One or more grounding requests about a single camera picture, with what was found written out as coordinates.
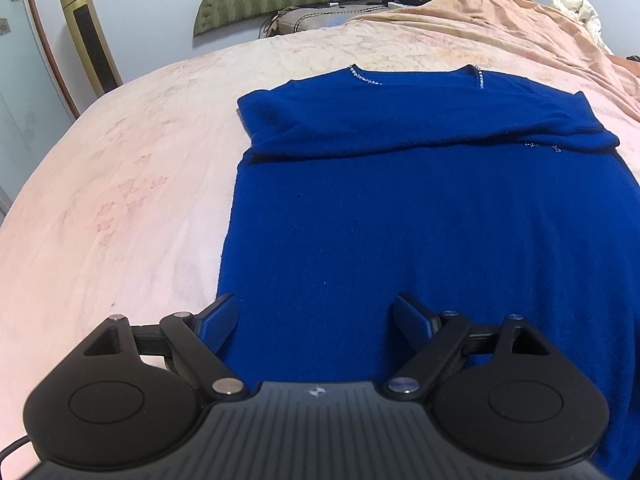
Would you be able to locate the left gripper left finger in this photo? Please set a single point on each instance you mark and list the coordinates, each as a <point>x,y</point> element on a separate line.
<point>127,395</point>

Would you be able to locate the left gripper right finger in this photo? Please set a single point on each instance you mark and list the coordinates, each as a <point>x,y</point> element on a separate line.
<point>503,393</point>

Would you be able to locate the blue knit sweater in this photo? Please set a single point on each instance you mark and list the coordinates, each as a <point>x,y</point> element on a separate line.
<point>474,191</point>

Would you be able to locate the pink bed sheet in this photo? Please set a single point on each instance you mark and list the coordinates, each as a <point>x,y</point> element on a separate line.
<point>129,212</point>

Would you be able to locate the frosted glass wardrobe door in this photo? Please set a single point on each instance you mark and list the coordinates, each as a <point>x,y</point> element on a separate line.
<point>33,114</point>

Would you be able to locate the gold tower fan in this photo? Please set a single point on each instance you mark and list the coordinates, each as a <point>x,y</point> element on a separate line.
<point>89,40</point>

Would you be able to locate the peach blanket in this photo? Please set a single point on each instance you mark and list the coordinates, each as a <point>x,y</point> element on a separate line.
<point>518,37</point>

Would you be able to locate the cream crumpled duvet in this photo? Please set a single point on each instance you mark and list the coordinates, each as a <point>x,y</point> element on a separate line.
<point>583,12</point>

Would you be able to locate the patterned pillow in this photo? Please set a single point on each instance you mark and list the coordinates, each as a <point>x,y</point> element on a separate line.
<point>302,18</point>

